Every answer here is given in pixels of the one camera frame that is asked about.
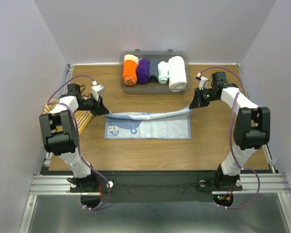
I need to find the aluminium frame rail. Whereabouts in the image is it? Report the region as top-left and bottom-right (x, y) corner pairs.
(18, 63), (291, 233)

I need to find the purple rolled towel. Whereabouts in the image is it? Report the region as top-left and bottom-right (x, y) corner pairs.
(136, 58), (149, 84)

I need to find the orange rolled towel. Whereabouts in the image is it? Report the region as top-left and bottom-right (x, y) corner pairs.
(122, 54), (139, 86)

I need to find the clear plastic bin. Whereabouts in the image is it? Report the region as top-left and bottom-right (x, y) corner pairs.
(117, 50), (192, 94)

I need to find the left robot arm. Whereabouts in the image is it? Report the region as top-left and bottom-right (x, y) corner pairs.
(39, 82), (109, 192)

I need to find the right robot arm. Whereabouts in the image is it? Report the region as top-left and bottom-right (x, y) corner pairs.
(189, 72), (271, 191)

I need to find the mint rolled towel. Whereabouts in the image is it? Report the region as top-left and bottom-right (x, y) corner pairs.
(158, 61), (169, 84)

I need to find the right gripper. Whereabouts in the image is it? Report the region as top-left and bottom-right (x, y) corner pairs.
(189, 86), (219, 109)

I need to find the yellow striped towel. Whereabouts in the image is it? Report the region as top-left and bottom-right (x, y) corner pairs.
(43, 99), (93, 134)

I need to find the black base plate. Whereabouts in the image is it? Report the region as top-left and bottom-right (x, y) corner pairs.
(67, 171), (242, 204)

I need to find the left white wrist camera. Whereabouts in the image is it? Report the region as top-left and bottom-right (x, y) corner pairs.
(92, 81), (105, 101)

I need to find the white rolled towel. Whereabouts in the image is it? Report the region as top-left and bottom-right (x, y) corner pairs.
(168, 56), (187, 92)

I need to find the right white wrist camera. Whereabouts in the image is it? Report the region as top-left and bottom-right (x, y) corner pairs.
(195, 73), (209, 90)

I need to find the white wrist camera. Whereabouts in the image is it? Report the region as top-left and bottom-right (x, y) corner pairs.
(92, 81), (105, 101)
(195, 73), (209, 90)

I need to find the light blue towel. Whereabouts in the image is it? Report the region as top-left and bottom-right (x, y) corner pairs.
(104, 107), (192, 140)

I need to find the dark grey rolled towel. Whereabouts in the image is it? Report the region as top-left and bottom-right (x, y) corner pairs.
(149, 58), (159, 83)

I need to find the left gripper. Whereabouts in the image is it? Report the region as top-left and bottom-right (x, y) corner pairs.
(76, 94), (109, 117)

